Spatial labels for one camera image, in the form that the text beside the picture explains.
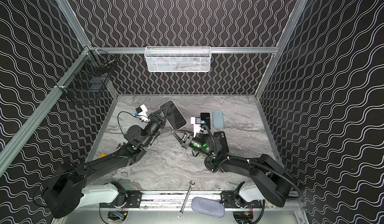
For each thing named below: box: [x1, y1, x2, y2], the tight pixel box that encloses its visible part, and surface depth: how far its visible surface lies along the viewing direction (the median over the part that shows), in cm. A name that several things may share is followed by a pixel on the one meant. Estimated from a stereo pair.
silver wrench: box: [177, 180, 196, 218], surface depth 76 cm
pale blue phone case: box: [212, 110, 225, 130], surface depth 109 cm
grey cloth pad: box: [191, 196, 225, 218], surface depth 72 cm
